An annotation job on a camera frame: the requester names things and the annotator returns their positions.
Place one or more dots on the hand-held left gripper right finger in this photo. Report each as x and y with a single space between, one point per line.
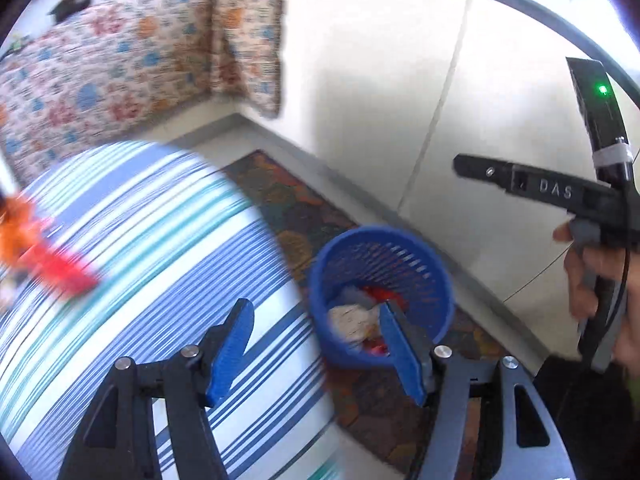
400 355

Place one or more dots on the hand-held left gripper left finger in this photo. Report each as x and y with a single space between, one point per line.
230 355

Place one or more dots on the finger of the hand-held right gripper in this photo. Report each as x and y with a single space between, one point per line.
480 170

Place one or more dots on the white printed paper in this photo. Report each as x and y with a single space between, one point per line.
350 320

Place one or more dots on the red plastic bag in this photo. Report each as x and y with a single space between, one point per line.
372 294

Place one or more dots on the blue plastic basket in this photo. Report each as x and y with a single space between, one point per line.
425 270

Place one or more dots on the person's right hand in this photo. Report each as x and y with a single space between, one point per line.
580 280

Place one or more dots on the blue white striped tablecloth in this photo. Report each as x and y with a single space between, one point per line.
150 240

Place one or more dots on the patterned floor rug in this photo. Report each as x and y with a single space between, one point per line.
310 210

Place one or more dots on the red plastic wrapper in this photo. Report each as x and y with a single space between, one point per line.
65 270

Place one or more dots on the dark cloth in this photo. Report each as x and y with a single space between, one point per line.
600 435

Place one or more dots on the orange white crumpled wrapper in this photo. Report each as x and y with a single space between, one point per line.
20 230

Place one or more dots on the printed cushion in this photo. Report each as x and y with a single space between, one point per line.
245 35

